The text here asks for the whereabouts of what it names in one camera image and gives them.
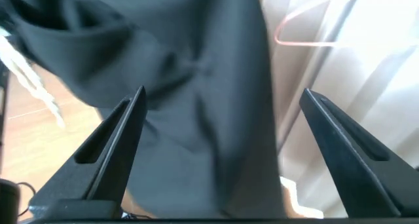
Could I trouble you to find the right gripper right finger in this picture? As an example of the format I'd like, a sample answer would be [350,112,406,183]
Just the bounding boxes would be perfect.
[299,88,419,219]

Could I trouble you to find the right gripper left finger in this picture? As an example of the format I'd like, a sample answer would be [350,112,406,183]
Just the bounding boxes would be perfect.
[27,85,148,221]

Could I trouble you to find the black shorts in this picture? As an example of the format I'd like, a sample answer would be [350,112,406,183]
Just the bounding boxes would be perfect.
[0,0,287,219]

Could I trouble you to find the pink clothes hanger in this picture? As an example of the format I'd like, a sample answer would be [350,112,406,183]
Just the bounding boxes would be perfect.
[274,0,338,48]

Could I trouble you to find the beige curtain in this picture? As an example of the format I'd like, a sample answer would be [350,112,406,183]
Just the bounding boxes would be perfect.
[258,0,419,218]

